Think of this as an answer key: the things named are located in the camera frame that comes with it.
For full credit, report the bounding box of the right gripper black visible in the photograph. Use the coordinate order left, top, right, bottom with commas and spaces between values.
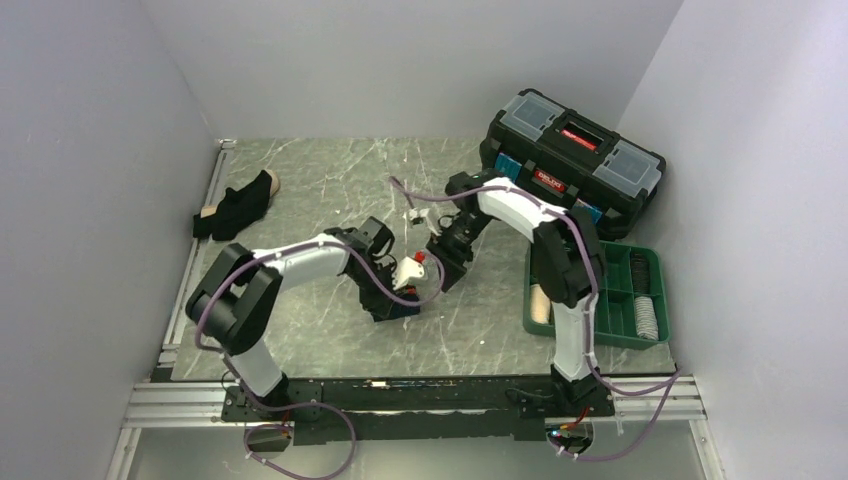
425, 212, 493, 293

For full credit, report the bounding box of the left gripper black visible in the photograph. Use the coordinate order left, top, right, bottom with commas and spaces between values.
348, 261, 406, 318

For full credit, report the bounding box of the dark navy orange clothes pile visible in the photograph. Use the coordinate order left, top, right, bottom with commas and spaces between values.
369, 299, 421, 322

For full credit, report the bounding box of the green compartment tray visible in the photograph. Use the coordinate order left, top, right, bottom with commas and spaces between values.
521, 239, 672, 352

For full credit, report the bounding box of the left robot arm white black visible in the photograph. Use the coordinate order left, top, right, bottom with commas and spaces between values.
185, 217, 421, 420

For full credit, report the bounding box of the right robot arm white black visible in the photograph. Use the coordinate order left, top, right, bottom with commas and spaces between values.
426, 169, 606, 415

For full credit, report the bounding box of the dark striped roll in tray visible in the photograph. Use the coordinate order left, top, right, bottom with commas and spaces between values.
630, 253, 651, 296

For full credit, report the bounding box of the grey striped roll right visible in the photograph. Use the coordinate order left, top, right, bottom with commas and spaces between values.
634, 296, 659, 341

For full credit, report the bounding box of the cream rolled cloth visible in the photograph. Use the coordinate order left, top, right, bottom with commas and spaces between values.
529, 285, 551, 325

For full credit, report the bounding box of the black toolbox with clear lids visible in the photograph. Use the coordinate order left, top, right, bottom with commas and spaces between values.
479, 89, 667, 241

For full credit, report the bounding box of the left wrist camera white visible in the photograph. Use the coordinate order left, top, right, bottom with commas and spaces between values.
392, 257, 427, 290

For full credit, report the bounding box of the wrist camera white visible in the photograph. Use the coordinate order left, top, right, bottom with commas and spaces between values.
392, 257, 427, 290
406, 208, 431, 226

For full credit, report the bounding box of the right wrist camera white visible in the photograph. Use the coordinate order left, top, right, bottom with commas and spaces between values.
406, 208, 431, 226

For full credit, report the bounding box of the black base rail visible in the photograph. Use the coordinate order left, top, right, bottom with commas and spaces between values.
220, 374, 615, 446

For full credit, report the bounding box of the aluminium frame rail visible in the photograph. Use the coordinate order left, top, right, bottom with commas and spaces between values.
105, 142, 233, 480

